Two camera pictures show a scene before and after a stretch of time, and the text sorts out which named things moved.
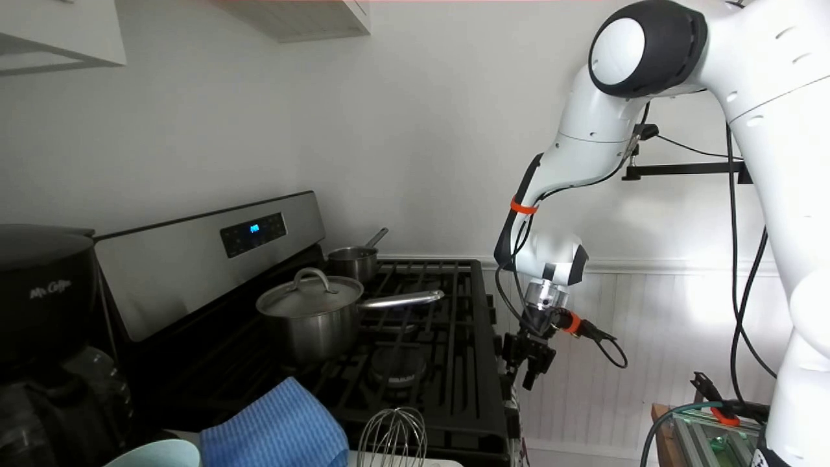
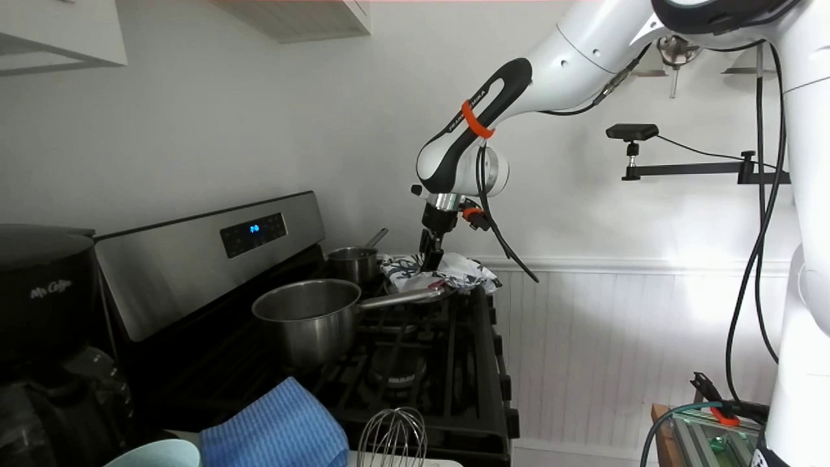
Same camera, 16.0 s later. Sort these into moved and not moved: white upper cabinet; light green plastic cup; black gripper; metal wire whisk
Moved: black gripper
Not moved: light green plastic cup; metal wire whisk; white upper cabinet
